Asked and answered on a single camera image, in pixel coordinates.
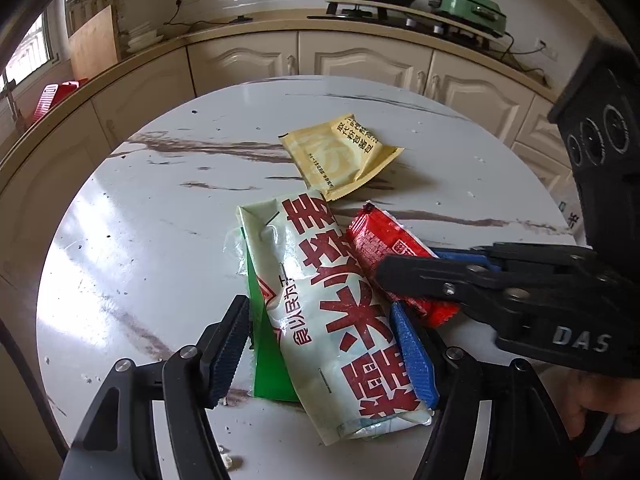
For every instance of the pale yellow packet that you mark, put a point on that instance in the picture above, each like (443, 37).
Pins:
(335, 155)

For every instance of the white bag with red print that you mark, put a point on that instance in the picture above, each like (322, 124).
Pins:
(330, 320)

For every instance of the round white marble table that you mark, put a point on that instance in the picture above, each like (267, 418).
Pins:
(165, 240)

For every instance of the stack of white bowls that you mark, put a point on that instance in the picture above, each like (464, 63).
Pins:
(144, 39)

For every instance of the steel faucet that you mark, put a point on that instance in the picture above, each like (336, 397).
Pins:
(10, 100)

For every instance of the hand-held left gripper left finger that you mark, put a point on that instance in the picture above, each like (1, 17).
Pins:
(230, 355)

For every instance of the white rice bag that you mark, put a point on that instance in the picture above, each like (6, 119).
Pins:
(570, 212)

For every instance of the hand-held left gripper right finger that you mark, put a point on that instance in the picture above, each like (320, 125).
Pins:
(415, 360)

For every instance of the beige countertop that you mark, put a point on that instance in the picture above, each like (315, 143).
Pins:
(250, 30)

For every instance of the red plastic basket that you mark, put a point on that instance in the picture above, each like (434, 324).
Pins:
(57, 97)

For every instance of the wooden cutting board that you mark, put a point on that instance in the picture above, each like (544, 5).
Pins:
(95, 42)

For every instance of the red snack packet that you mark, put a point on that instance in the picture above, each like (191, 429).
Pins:
(385, 240)

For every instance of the green electric cooker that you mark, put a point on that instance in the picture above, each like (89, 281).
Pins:
(470, 10)

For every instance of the window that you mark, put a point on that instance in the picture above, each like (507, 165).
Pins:
(30, 50)

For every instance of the person's right hand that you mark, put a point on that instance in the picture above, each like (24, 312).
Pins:
(595, 400)

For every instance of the black gas stove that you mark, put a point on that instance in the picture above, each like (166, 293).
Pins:
(425, 30)

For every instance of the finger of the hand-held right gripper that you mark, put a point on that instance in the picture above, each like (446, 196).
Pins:
(425, 275)
(467, 255)

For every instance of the cream lower cabinets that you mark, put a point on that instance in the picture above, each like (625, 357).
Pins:
(360, 65)

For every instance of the white wall socket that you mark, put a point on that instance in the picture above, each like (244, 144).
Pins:
(546, 47)

